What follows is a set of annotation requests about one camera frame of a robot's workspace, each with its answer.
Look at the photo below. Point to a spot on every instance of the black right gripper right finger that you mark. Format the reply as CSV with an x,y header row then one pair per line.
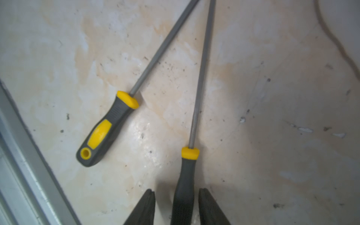
x,y
209,210

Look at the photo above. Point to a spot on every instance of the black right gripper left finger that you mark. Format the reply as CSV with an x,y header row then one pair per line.
x,y
144,211

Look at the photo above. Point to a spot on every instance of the yellow black file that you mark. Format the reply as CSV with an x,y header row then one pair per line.
x,y
104,133
184,196

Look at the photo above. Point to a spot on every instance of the white plastic storage box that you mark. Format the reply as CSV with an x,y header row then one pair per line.
x,y
340,21

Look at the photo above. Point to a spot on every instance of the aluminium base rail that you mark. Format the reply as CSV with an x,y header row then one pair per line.
x,y
30,193

